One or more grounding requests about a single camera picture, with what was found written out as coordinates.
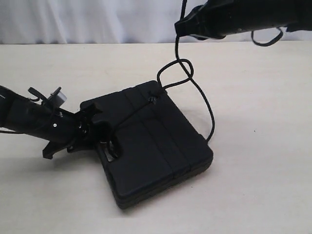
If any black braided rope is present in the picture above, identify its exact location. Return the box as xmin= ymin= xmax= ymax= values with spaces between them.
xmin=104 ymin=0 xmax=216 ymax=156

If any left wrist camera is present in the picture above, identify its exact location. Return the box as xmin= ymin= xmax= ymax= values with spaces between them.
xmin=28 ymin=87 xmax=67 ymax=108

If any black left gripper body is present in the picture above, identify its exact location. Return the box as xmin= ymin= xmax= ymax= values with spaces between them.
xmin=42 ymin=108 xmax=102 ymax=159

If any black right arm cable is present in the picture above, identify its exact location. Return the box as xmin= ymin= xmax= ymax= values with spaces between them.
xmin=251 ymin=26 xmax=285 ymax=46

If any black plastic carry case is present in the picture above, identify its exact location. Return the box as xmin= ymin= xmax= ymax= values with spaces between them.
xmin=80 ymin=80 xmax=213 ymax=209

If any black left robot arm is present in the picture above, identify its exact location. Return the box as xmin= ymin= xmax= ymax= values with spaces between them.
xmin=0 ymin=86 xmax=101 ymax=159

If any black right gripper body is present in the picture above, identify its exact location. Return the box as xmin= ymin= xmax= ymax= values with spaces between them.
xmin=190 ymin=0 xmax=234 ymax=40

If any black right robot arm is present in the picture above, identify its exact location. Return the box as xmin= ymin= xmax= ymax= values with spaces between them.
xmin=175 ymin=0 xmax=312 ymax=40

